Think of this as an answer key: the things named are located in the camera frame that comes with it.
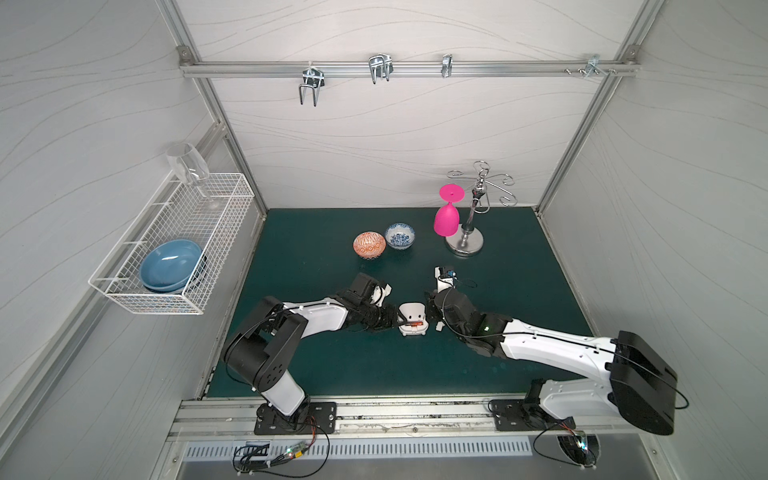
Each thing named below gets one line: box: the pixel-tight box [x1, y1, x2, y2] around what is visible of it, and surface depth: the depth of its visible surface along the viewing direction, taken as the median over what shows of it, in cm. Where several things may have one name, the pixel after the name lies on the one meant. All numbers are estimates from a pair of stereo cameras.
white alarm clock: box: [397, 302, 429, 336], surface depth 88 cm
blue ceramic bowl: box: [139, 239, 203, 292], surface depth 62 cm
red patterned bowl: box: [352, 231, 387, 260], surface depth 109 cm
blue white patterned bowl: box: [385, 222, 416, 250], surface depth 113 cm
